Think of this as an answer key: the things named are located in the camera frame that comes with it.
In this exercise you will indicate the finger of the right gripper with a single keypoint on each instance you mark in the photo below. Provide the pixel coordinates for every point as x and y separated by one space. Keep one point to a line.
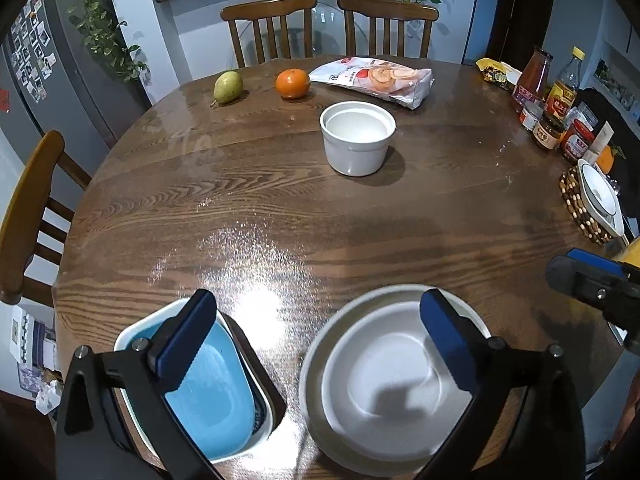
578 281
598 262

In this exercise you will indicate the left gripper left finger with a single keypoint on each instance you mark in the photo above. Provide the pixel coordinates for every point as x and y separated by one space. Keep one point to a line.
178 340

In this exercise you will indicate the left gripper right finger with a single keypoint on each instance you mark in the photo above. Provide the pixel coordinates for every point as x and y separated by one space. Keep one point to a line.
458 341

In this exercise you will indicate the blue rectangular dish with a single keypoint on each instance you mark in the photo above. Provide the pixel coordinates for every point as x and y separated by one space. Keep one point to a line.
215 399

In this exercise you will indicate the large square patterned plate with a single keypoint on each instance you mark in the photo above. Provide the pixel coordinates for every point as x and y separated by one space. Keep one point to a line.
265 404

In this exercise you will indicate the medium white bowl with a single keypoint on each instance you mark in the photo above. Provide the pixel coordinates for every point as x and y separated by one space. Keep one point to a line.
386 391

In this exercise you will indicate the large white speckled bowl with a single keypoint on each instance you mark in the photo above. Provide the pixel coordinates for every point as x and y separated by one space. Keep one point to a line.
310 382

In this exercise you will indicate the white ceramic ramekin pot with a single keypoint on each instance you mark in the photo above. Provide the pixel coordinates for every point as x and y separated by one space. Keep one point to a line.
356 136

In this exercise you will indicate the white dish on trivet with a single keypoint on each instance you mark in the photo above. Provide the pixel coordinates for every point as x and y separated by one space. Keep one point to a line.
600 199

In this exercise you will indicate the beaded wooden trivet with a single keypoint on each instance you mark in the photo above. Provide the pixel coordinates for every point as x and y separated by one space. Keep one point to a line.
571 194

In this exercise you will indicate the red chili jar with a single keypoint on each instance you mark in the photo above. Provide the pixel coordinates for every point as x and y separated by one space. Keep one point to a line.
576 140

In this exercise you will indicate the brown sauce jar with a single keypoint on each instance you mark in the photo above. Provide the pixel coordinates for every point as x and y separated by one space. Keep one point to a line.
548 131

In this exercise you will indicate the small white label jar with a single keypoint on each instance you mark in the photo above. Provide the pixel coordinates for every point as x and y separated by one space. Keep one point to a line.
530 115

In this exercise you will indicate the yellow cap oil bottle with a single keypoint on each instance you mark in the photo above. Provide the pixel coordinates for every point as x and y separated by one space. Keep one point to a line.
564 89

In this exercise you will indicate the wooden chair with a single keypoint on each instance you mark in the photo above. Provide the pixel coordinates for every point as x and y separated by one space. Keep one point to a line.
269 20
387 12
24 221

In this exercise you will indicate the red sauce bottle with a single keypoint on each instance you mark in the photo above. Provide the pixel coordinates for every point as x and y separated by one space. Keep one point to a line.
531 84

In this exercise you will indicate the yellow snack packet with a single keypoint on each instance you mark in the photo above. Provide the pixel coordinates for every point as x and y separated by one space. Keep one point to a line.
500 74

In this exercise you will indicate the green pear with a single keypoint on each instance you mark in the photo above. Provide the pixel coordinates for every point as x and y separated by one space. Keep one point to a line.
227 88

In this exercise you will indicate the white snack bag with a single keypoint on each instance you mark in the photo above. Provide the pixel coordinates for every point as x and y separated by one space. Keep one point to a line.
388 81

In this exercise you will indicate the orange tangerine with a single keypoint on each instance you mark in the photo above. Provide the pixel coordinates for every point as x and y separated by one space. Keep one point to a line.
292 84

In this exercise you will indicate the grey refrigerator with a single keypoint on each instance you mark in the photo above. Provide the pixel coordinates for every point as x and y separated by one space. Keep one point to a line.
56 83

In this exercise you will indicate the hanging green vine plant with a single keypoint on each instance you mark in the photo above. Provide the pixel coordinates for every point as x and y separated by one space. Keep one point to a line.
101 32

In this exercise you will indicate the back left wooden chair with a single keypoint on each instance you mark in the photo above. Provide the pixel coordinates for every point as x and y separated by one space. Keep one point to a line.
269 20

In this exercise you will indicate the back right wooden chair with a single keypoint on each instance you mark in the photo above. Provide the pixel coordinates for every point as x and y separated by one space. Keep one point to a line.
387 12

